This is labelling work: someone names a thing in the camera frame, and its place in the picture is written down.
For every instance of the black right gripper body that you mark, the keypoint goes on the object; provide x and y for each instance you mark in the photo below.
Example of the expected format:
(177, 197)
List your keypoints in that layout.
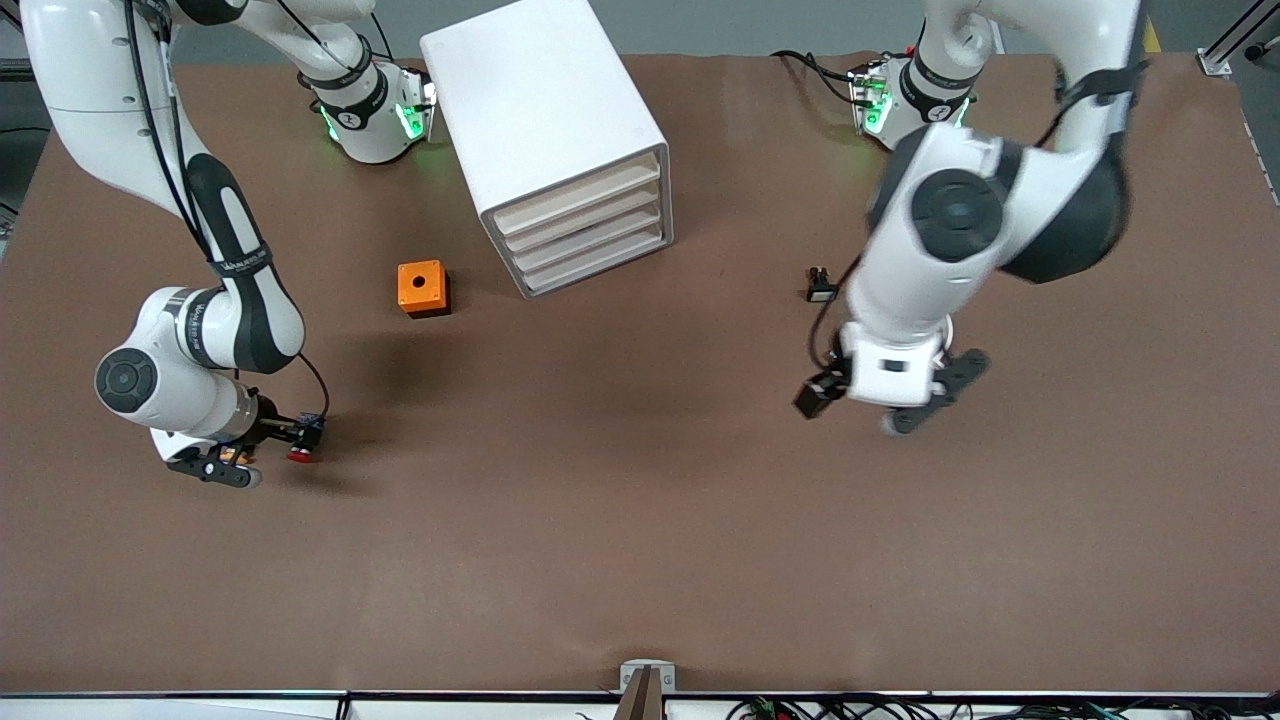
(270, 427)

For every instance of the red mushroom push button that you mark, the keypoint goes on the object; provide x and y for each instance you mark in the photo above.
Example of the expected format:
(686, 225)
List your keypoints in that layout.
(300, 455)

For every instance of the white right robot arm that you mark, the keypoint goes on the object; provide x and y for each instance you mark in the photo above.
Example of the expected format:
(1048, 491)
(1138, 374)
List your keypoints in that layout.
(90, 100)

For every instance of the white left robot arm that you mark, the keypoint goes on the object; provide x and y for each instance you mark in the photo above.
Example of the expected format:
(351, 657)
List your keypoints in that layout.
(960, 215)

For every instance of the yellow mushroom push button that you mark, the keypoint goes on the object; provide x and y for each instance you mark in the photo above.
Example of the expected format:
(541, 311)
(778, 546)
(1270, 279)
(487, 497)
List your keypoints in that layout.
(233, 456)

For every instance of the small black contact block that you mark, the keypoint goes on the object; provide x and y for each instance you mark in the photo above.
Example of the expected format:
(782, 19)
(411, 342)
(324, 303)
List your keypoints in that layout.
(822, 290)

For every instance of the orange button enclosure box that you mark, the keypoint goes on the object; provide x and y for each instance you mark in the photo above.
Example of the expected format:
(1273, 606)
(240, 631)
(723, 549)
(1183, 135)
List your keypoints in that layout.
(420, 285)

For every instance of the white table edge rail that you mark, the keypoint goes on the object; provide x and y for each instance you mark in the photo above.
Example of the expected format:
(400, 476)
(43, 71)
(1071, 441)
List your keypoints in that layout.
(200, 708)

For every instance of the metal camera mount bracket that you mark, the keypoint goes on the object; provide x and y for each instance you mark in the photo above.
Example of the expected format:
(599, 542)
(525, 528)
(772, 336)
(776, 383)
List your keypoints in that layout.
(647, 685)

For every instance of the aluminium frame profile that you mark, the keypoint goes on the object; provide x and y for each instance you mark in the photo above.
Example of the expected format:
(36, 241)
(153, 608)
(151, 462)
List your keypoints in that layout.
(1215, 62)

